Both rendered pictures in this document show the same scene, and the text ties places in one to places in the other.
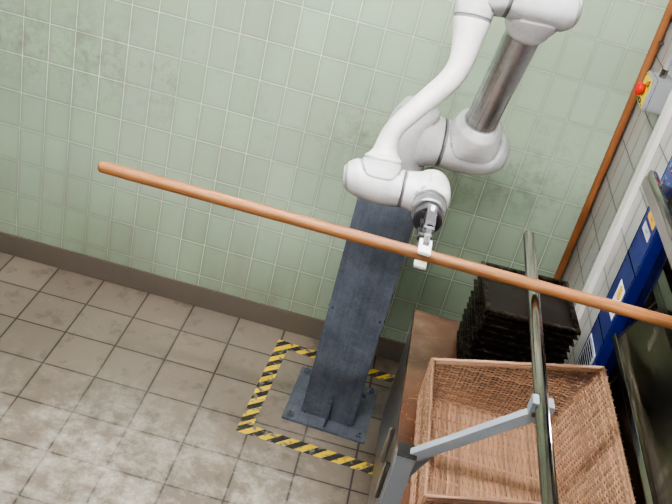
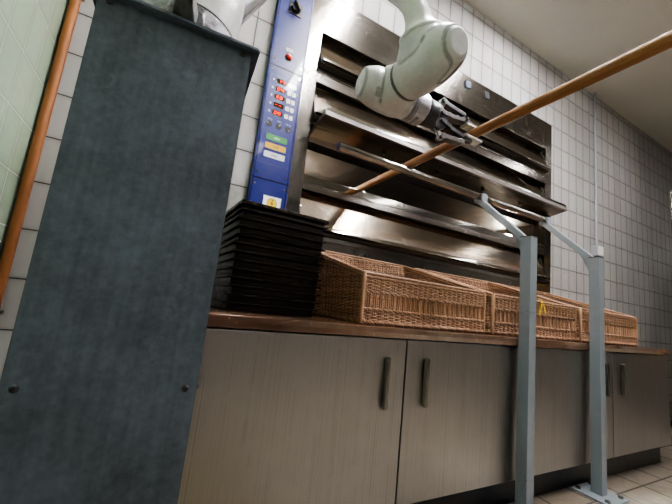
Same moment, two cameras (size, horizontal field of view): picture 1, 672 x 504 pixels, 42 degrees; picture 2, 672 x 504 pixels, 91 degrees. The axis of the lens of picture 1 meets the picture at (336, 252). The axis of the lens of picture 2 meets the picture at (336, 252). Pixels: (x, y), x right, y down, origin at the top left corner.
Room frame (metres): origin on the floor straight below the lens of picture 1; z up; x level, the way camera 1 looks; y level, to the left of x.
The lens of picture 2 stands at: (2.60, 0.46, 0.63)
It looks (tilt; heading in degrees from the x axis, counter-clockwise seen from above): 9 degrees up; 241
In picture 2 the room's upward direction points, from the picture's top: 6 degrees clockwise
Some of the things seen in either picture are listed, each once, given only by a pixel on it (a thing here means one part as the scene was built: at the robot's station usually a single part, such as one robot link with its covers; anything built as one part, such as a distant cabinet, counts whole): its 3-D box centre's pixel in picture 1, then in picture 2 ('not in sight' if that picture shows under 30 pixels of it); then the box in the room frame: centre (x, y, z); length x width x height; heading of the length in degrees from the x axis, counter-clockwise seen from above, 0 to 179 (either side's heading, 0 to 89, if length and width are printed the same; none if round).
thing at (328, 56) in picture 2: not in sight; (455, 117); (1.19, -0.83, 1.80); 1.79 x 0.11 x 0.19; 178
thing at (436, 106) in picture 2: (427, 223); (434, 116); (1.96, -0.20, 1.20); 0.09 x 0.07 x 0.08; 178
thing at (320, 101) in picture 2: not in sight; (453, 157); (1.19, -0.83, 1.54); 1.79 x 0.11 x 0.19; 178
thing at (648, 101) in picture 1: (654, 92); not in sight; (2.69, -0.83, 1.46); 0.10 x 0.07 x 0.10; 178
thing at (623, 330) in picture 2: not in sight; (560, 312); (0.58, -0.55, 0.72); 0.56 x 0.49 x 0.28; 178
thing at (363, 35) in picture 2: not in sight; (453, 89); (1.19, -0.86, 1.99); 1.80 x 0.08 x 0.21; 178
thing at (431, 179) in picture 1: (426, 191); (386, 89); (2.14, -0.20, 1.20); 0.16 x 0.13 x 0.11; 178
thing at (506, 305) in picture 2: not in sight; (489, 301); (1.18, -0.56, 0.72); 0.56 x 0.49 x 0.28; 177
